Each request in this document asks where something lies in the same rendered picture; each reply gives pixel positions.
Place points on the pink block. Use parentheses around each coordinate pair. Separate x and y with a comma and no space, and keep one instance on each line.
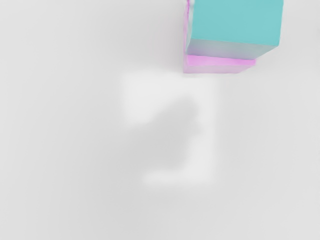
(215,65)

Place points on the teal block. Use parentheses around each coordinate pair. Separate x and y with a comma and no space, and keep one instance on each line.
(235,22)

